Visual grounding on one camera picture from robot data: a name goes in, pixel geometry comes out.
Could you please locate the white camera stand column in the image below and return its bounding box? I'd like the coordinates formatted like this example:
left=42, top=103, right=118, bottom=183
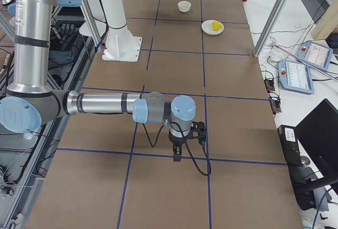
left=80, top=0, right=142, bottom=62

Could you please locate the yellow lemon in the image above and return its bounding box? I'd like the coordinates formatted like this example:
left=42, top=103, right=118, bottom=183
left=212, top=21, right=222, bottom=31

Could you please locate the far teach pendant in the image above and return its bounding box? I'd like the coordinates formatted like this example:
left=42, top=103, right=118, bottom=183
left=298, top=41, right=333, bottom=70

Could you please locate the white bowl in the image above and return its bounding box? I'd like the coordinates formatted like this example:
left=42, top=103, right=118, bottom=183
left=177, top=1, right=192, bottom=13

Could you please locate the orange black adapter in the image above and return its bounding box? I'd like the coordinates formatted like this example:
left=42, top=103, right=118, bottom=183
left=269, top=97, right=281, bottom=115
left=264, top=79, right=275, bottom=93

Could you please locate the aluminium frame post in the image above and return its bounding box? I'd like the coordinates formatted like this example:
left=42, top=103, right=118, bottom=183
left=253, top=0, right=287, bottom=57

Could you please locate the wooden board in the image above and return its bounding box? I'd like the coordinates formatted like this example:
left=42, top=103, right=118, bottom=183
left=311, top=0, right=338, bottom=40

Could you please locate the black monitor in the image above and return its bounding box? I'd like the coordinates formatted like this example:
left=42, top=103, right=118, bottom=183
left=295, top=98, right=337, bottom=192

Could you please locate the orange black adapter far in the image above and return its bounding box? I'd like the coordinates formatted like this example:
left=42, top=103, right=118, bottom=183
left=264, top=79, right=275, bottom=93

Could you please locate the black computer box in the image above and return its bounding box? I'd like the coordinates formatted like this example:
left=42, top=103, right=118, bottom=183
left=277, top=125, right=329, bottom=211

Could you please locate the near teach pendant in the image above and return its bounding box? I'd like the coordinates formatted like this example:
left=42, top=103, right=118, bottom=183
left=278, top=60, right=314, bottom=94

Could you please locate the blue tape vertical line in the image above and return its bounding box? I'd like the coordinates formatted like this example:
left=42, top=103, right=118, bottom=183
left=200, top=0, right=212, bottom=228

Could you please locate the white plate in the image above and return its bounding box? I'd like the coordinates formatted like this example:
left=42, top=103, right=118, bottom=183
left=201, top=20, right=224, bottom=35

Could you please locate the blue tape horizontal line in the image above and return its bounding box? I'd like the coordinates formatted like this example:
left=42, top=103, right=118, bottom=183
left=57, top=148, right=287, bottom=166

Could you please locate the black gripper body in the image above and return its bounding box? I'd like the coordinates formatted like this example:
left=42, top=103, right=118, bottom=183
left=168, top=133, right=190, bottom=150

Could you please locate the orange black adapter near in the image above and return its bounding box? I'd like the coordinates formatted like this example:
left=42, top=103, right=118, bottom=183
left=269, top=97, right=281, bottom=115

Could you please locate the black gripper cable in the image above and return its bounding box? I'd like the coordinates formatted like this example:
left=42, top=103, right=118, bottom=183
left=142, top=122, right=212, bottom=177

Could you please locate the teach pendant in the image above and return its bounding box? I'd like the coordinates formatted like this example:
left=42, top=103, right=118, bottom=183
left=298, top=41, right=333, bottom=70
left=278, top=60, right=314, bottom=94

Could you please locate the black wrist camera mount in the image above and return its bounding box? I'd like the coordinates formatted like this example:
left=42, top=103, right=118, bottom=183
left=186, top=121, right=207, bottom=148

